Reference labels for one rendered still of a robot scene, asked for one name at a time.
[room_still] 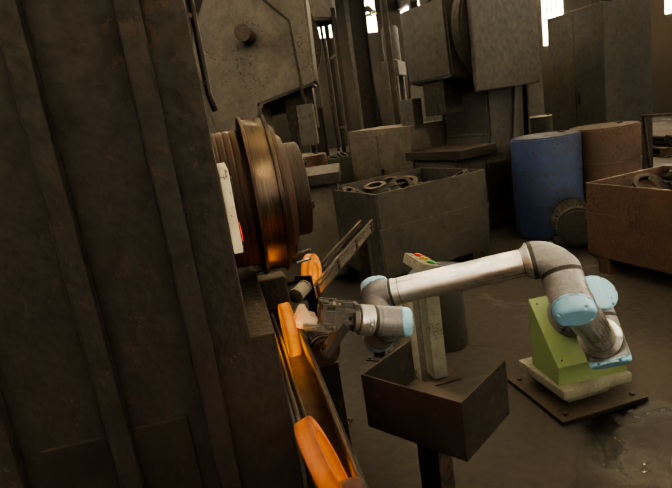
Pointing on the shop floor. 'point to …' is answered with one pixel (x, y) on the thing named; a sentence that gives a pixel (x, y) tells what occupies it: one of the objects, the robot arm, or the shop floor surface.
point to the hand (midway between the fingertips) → (288, 323)
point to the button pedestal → (432, 331)
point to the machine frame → (123, 259)
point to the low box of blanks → (631, 220)
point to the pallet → (662, 142)
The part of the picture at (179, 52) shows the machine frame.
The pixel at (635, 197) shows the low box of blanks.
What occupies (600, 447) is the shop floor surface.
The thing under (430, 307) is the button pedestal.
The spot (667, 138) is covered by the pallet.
